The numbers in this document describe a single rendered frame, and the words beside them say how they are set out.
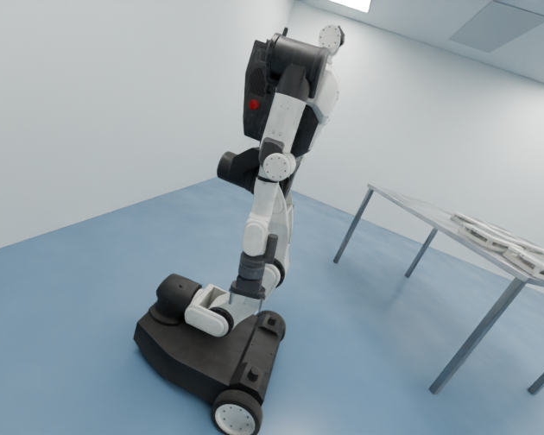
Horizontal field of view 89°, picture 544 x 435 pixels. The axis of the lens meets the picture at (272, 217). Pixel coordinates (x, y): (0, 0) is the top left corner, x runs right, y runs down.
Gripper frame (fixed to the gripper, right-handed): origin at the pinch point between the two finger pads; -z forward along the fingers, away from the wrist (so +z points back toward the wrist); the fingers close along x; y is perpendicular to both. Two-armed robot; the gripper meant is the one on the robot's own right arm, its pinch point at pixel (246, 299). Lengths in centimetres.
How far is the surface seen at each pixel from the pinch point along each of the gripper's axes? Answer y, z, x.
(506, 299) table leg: 63, -5, 126
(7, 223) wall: 37, -18, -145
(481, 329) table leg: 63, -26, 122
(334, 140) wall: 438, 53, 40
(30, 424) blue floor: -29, -47, -60
